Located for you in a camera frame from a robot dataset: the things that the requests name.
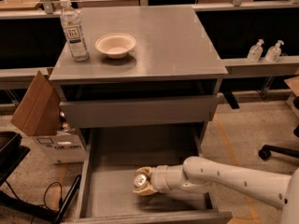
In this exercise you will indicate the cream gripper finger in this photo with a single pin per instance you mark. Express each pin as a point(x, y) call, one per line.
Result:
point(147, 171)
point(145, 191)

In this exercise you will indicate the right sanitizer pump bottle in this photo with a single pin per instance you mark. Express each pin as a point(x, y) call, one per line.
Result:
point(274, 52)

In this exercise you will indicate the clear plastic water bottle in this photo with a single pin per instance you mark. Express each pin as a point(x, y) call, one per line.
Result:
point(71, 23)

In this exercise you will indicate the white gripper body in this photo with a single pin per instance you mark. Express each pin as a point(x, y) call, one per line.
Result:
point(159, 179)

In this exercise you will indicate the closed grey top drawer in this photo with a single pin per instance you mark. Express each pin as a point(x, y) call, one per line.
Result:
point(137, 112)

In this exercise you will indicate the black bin at left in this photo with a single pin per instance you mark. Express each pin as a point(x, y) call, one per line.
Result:
point(11, 153)

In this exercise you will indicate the sanitizer pump bottle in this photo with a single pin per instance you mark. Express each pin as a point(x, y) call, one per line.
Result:
point(274, 52)
point(256, 51)

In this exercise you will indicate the grey drawer cabinet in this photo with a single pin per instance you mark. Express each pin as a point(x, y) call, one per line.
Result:
point(141, 91)

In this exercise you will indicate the open grey middle drawer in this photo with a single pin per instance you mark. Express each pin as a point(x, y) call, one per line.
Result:
point(106, 193)

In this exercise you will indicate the orange soda can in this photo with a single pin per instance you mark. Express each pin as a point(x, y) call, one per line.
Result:
point(141, 181)

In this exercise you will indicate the black stand leg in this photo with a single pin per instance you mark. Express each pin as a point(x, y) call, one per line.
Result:
point(41, 210)

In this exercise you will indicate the black office chair base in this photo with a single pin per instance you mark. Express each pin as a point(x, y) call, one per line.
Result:
point(266, 151)

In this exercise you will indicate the cardboard box with flaps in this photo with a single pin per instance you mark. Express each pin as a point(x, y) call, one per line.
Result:
point(40, 117)

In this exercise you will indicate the grey metal rail shelf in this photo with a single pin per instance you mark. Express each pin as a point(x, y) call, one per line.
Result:
point(249, 66)

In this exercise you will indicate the white paper bowl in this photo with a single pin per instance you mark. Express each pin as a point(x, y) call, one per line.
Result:
point(115, 46)

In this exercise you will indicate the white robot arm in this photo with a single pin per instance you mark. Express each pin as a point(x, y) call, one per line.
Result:
point(197, 174)

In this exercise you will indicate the left sanitizer pump bottle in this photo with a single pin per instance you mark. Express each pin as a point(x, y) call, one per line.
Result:
point(256, 51)

